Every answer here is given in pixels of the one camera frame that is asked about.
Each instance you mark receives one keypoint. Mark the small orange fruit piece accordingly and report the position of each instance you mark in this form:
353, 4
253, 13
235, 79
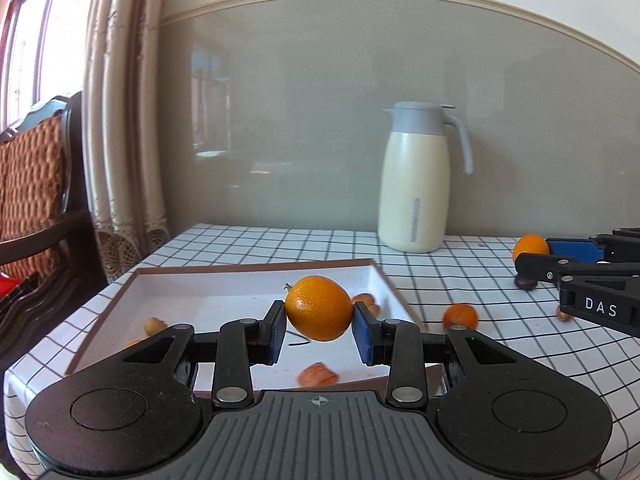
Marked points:
132, 344

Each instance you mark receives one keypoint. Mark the red framed window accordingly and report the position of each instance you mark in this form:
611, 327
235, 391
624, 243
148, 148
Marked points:
30, 60

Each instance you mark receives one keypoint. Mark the brown striped fruit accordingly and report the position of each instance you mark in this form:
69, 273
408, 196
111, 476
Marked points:
367, 300

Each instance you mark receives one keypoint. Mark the orange brown fruit piece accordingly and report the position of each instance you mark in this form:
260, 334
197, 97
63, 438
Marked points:
317, 375

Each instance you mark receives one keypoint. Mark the dark water chestnut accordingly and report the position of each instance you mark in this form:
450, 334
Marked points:
526, 283

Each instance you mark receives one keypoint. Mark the orange kumquat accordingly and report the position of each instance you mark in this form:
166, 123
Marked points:
530, 246
320, 310

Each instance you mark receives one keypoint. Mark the brown cardboard box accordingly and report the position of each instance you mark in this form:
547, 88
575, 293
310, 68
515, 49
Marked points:
225, 295

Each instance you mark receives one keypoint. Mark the checked tablecloth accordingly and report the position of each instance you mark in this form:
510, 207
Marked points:
300, 245

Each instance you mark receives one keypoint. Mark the mandarin orange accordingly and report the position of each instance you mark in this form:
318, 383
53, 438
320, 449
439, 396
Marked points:
460, 316

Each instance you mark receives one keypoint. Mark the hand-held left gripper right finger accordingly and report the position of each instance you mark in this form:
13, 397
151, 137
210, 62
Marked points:
364, 335

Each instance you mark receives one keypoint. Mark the cream thermos jug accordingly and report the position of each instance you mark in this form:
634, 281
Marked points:
410, 185

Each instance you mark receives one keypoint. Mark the beige embroidered curtain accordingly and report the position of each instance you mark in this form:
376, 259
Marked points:
120, 135

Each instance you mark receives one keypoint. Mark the red plastic bag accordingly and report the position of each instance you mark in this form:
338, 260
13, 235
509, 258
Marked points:
10, 290

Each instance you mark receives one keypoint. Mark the tan longan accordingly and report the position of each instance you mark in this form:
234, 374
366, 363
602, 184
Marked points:
564, 313
154, 326

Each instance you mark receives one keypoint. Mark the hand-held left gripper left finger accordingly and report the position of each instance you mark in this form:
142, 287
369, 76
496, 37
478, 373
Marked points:
276, 332

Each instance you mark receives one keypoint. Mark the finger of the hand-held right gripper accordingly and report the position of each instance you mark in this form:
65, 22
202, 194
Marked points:
540, 266
570, 248

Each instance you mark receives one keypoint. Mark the wooden sofa with orange cushion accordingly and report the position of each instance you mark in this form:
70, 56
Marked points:
30, 170

